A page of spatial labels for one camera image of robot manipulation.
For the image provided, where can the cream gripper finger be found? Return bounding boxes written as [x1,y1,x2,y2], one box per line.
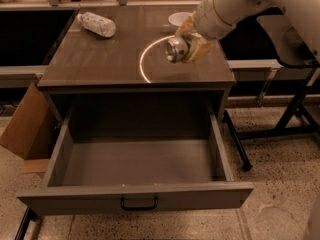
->
[184,33,212,63]
[175,12,196,37]

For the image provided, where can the green 7up soda can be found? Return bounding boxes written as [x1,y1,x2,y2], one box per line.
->
[166,36,189,63]

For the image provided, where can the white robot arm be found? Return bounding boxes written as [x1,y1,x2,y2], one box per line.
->
[176,0,320,62]

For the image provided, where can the grey cabinet with glossy top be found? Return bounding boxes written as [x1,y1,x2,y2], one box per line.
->
[38,5,235,124]

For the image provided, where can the open grey drawer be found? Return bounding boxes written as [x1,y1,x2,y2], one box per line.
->
[18,99,254,215]

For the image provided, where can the white ceramic bowl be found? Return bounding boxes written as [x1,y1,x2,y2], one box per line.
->
[168,12,190,27]

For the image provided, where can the clear plastic water bottle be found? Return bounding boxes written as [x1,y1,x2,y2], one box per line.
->
[77,12,116,38]

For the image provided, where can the black metal table leg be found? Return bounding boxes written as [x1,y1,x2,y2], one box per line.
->
[223,110,252,171]

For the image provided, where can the brown cardboard box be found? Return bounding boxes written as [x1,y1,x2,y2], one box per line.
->
[0,83,57,174]

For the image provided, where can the black drawer handle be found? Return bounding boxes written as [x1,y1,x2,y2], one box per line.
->
[120,196,158,211]

